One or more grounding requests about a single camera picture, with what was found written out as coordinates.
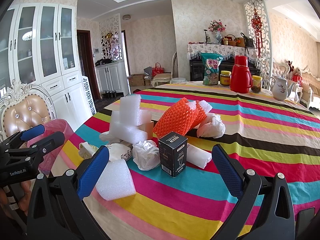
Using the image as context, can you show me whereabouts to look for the white foam block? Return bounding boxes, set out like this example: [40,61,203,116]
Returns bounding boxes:
[95,159,136,201]

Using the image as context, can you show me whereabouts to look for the white L-shaped foam piece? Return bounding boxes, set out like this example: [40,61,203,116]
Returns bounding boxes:
[109,94,152,144]

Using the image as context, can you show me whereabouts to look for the white paper pouch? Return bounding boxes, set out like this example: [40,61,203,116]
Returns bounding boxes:
[187,144,212,169]

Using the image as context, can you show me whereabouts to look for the white tissue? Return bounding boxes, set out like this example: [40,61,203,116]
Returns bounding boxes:
[132,140,161,171]

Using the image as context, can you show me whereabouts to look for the black small product box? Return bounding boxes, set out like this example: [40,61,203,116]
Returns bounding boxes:
[158,132,188,178]

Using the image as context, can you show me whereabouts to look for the orange foam net large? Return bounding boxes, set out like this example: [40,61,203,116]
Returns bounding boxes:
[153,98,199,139]

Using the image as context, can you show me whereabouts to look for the beige cardboard box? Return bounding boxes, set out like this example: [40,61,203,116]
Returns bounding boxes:
[138,121,154,140]

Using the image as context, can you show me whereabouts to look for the orange foam net small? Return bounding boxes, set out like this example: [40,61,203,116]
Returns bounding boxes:
[191,100,212,128]

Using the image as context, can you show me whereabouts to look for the pink lined trash bin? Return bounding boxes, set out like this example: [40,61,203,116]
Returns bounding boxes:
[27,119,73,175]

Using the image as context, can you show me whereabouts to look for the person's left hand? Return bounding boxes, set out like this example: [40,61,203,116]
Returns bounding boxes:
[1,180,32,219]

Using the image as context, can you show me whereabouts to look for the ornate leather dining chair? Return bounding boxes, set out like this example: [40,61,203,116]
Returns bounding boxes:
[1,79,57,141]

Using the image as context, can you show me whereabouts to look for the blue white patterned panel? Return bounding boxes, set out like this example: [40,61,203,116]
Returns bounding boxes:
[82,76,97,115]

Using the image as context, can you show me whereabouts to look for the striped colourful tablecloth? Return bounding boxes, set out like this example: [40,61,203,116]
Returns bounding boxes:
[49,81,320,240]

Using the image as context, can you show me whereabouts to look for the white glass door cabinet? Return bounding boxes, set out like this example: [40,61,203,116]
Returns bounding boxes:
[1,3,92,131]

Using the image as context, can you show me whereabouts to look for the white shoe cabinet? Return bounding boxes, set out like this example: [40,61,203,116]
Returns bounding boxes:
[96,60,129,96]

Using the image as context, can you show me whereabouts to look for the white plastic bag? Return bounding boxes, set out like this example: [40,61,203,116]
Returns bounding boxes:
[197,113,226,139]

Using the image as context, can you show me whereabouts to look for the cardboard box on floor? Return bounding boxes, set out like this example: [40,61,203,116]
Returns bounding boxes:
[128,74,145,87]

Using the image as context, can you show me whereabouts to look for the white porcelain teapot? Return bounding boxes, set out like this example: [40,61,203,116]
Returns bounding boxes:
[269,76,295,101]

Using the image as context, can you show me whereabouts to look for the glass jar dark contents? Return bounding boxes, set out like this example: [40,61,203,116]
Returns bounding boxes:
[251,75,263,94]

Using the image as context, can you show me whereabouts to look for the cream side chair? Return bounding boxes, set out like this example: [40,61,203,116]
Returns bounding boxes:
[151,52,177,87]

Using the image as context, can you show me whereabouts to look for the white carved sofa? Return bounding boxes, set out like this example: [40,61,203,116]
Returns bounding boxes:
[272,60,320,109]

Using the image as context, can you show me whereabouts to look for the red thermos jug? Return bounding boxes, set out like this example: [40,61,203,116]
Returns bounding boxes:
[230,55,253,94]

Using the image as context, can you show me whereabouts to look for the red handbag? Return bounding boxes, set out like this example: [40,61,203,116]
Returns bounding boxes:
[152,62,164,77]

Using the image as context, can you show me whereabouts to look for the yellow lid jar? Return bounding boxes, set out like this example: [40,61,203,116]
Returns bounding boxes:
[220,70,231,86]

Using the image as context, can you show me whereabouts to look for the white round stool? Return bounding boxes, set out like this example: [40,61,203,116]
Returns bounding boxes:
[170,77,187,84]

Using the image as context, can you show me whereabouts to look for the teal snack bag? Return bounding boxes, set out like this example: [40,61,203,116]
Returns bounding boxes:
[201,53,223,86]

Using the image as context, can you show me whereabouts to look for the black piano with lace cover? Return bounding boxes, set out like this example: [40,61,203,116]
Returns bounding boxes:
[186,43,261,82]

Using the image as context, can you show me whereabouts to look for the black handbag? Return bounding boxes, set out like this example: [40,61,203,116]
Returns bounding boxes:
[240,32,255,48]

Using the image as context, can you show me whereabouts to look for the red Chinese knot ornament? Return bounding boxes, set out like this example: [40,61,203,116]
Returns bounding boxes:
[251,8,263,58]

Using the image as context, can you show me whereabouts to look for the pink flower vase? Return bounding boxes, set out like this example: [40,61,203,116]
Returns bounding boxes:
[208,20,226,44]

